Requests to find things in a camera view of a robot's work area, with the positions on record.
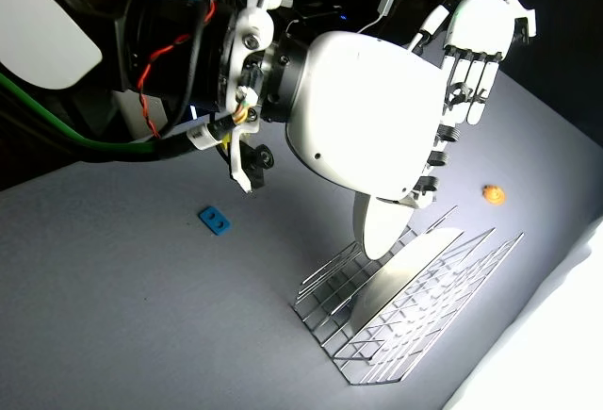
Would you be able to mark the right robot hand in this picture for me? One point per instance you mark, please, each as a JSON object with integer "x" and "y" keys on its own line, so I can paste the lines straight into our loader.
{"x": 367, "y": 113}

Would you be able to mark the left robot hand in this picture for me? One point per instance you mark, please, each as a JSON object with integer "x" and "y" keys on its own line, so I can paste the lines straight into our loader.
{"x": 480, "y": 28}

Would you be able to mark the white plate black rim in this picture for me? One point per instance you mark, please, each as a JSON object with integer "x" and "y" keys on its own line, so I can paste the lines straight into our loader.
{"x": 424, "y": 259}

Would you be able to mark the orange swirl cookie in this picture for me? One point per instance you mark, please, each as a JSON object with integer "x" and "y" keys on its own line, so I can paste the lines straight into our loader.
{"x": 494, "y": 195}

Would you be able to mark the blue block two holes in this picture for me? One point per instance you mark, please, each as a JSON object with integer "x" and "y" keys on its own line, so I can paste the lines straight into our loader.
{"x": 215, "y": 220}

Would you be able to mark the white backdrop cloth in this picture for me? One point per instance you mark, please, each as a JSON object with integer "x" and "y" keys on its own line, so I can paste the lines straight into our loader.
{"x": 556, "y": 344}

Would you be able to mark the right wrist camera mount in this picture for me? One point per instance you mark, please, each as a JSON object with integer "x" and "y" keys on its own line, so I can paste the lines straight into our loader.
{"x": 259, "y": 23}

